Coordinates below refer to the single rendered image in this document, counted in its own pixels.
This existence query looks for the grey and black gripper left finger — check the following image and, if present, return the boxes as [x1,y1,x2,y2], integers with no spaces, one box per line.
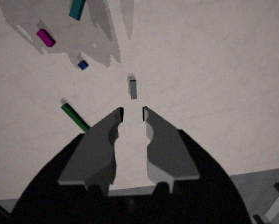
[6,107,124,224]

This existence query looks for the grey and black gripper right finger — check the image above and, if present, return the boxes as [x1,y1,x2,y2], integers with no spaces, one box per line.
[142,106,252,224]

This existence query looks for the magenta rod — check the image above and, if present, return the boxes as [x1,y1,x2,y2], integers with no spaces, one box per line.
[37,29,57,47]

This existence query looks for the small blue cube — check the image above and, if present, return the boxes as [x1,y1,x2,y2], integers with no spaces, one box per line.
[77,60,88,70]

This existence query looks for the dark green rod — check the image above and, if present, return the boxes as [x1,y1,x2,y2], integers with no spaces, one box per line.
[61,103,91,132]

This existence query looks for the turquoise rod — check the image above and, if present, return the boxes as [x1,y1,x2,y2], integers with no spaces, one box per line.
[69,0,86,21]

